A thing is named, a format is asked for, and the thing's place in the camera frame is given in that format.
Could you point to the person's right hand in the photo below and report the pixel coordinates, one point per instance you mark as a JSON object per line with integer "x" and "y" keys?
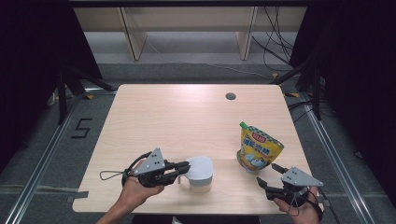
{"x": 306, "y": 214}

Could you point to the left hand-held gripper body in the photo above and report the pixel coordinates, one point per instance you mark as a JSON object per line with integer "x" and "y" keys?
{"x": 152, "y": 165}

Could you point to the black metal stand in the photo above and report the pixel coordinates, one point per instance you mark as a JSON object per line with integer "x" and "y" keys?
{"x": 62, "y": 99}
{"x": 317, "y": 93}

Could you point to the grey tape strip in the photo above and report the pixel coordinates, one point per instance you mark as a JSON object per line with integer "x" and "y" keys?
{"x": 326, "y": 202}
{"x": 77, "y": 196}

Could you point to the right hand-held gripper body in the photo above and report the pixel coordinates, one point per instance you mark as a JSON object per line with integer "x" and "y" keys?
{"x": 299, "y": 179}

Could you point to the black curtain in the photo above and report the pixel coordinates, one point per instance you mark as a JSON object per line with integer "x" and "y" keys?
{"x": 31, "y": 62}
{"x": 358, "y": 77}

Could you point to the light wooden shelf unit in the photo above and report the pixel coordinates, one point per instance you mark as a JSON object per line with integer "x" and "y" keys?
{"x": 186, "y": 18}

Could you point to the aluminium floor rail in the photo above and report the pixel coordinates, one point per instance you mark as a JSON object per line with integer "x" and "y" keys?
{"x": 37, "y": 174}
{"x": 339, "y": 161}

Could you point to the white plastic container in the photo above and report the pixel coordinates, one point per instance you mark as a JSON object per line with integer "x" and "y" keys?
{"x": 200, "y": 174}

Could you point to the person's left hand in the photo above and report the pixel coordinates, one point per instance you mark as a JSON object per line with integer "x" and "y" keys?
{"x": 134, "y": 193}

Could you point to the yellow spouted sauce pouch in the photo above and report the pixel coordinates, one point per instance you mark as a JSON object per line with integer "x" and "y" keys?
{"x": 258, "y": 149}

